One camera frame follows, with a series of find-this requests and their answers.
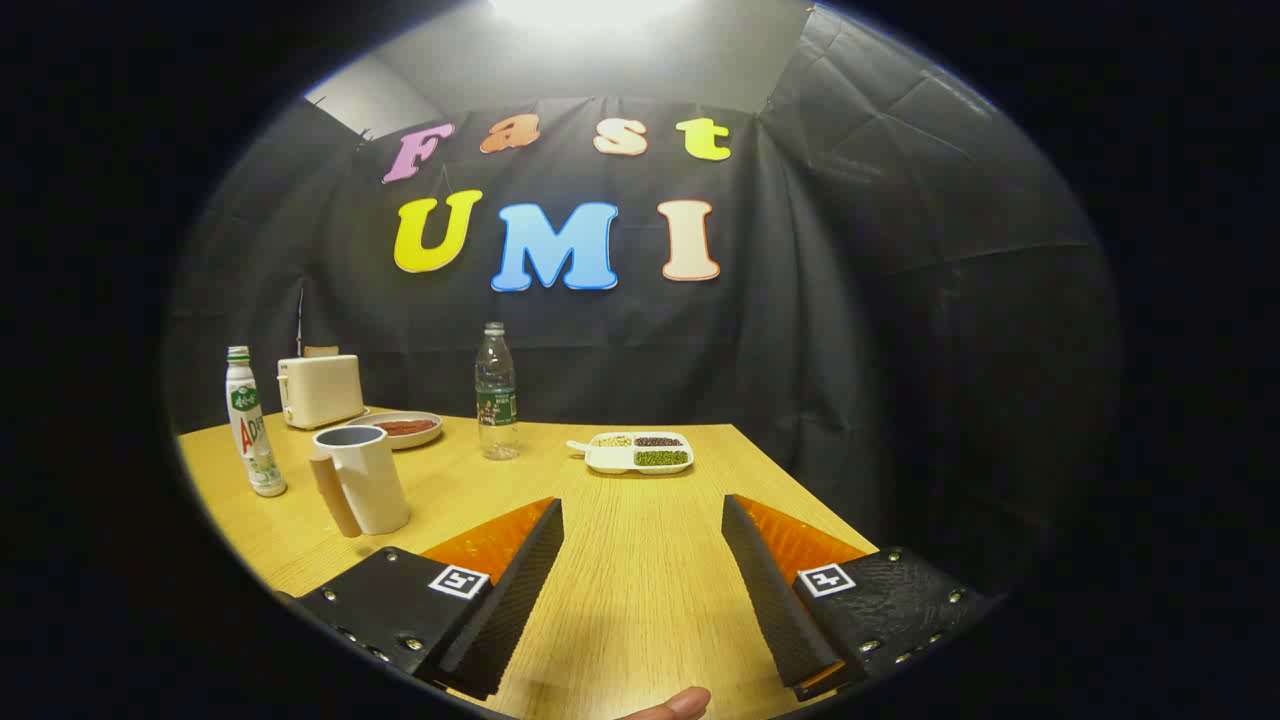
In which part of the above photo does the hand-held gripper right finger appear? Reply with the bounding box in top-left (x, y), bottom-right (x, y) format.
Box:
top-left (721, 493), bottom-right (991, 703)

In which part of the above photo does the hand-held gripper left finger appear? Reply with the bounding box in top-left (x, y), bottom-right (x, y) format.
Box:
top-left (297, 497), bottom-right (565, 702)

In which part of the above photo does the white cup with wooden handle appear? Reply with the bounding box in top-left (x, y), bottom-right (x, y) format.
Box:
top-left (308, 425), bottom-right (412, 539)

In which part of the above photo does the white juice bottle green label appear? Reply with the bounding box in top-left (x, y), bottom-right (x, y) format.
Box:
top-left (225, 346), bottom-right (288, 498)

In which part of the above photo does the clear plastic water bottle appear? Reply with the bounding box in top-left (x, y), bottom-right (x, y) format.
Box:
top-left (474, 322), bottom-right (521, 462)

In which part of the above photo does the wooden table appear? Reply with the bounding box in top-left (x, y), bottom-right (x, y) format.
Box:
top-left (177, 405), bottom-right (881, 720)

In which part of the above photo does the white divided tray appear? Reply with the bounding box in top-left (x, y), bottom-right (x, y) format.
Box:
top-left (566, 431), bottom-right (695, 476)

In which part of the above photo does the round shallow plate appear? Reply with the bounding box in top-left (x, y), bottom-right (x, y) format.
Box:
top-left (352, 411), bottom-right (444, 451)

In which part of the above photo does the cream white toaster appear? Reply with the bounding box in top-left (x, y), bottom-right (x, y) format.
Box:
top-left (277, 354), bottom-right (366, 431)

